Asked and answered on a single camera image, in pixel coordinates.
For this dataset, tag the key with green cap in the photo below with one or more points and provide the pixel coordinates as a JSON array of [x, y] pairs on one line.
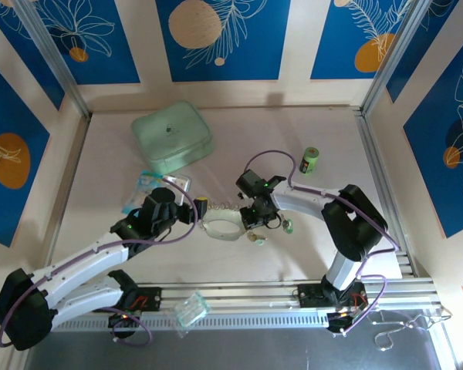
[[288, 227], [257, 239]]

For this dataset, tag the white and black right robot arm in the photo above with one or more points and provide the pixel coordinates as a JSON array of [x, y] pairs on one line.
[[305, 198]]

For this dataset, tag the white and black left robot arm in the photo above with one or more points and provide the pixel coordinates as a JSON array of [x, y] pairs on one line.
[[85, 256]]

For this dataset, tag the blue cotton swab packet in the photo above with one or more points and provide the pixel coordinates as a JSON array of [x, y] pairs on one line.
[[142, 185]]

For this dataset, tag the green cylindrical battery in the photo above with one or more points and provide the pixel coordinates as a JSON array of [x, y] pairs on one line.
[[310, 160]]

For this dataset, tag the mint green fabric zip case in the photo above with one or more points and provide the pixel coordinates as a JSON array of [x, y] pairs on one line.
[[169, 135]]

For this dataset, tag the clear plastic box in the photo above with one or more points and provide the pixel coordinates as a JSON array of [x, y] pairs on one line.
[[193, 310]]

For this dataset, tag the small electronics board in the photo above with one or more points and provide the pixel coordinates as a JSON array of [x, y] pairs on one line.
[[123, 320], [343, 321]]

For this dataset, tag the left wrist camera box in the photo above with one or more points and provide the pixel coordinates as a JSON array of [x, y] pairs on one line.
[[179, 185]]

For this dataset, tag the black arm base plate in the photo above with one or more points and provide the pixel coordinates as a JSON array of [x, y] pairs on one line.
[[310, 294], [150, 298]]

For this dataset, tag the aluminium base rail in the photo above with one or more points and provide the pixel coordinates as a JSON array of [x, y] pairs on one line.
[[235, 297]]

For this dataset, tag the aluminium side rail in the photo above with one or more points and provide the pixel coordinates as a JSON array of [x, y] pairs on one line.
[[68, 185], [382, 181]]

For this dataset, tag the blue floral wall panel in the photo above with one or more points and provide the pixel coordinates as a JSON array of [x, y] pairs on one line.
[[100, 38], [23, 50], [7, 115], [254, 58], [332, 38], [440, 31], [428, 173]]

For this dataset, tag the aluminium frame post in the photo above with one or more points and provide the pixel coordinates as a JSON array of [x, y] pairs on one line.
[[58, 65], [394, 58]]

